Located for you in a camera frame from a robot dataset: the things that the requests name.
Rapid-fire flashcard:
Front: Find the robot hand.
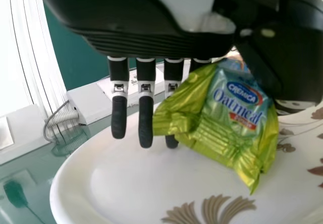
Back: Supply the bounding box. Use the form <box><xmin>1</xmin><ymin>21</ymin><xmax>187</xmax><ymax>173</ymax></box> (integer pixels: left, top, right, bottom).
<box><xmin>35</xmin><ymin>0</ymin><xmax>323</xmax><ymax>149</ymax></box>

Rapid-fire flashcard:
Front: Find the yellow-green biscuit packet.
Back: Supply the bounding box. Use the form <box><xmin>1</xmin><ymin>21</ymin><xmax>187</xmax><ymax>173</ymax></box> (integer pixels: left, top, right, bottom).
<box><xmin>152</xmin><ymin>54</ymin><xmax>280</xmax><ymax>196</ymax></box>

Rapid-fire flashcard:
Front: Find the plate with brown leaf pattern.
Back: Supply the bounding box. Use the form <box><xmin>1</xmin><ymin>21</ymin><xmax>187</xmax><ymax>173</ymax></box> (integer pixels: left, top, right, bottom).
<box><xmin>49</xmin><ymin>105</ymin><xmax>323</xmax><ymax>224</ymax></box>

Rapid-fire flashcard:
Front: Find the white cable trunking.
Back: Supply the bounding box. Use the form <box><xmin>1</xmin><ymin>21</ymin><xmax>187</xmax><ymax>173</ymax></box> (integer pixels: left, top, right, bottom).
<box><xmin>66</xmin><ymin>82</ymin><xmax>113</xmax><ymax>127</ymax></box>

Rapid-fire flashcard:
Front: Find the grey ribbed cable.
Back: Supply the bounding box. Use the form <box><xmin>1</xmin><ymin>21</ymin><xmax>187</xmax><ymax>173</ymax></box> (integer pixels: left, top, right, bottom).
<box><xmin>42</xmin><ymin>100</ymin><xmax>79</xmax><ymax>144</ymax></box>

